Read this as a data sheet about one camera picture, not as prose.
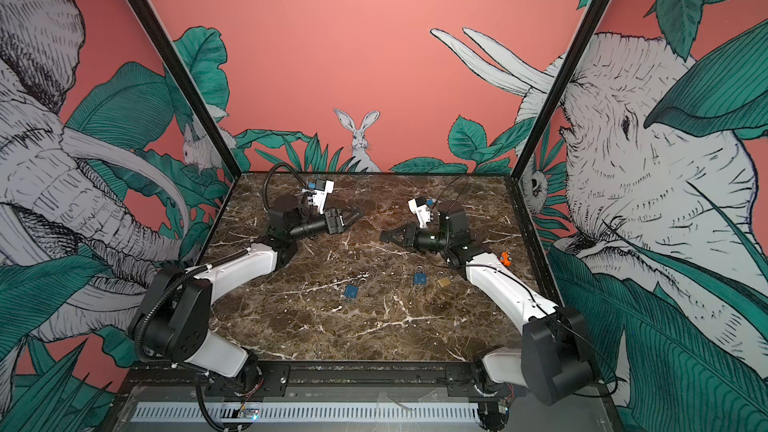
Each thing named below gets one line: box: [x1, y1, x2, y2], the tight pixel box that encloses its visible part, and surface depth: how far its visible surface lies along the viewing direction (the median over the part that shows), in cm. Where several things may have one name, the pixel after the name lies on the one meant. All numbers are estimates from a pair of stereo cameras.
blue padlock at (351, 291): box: [344, 284, 359, 299], surface depth 90 cm
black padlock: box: [380, 230, 398, 243], surface depth 78 cm
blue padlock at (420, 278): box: [414, 272, 427, 285], surface depth 94 cm
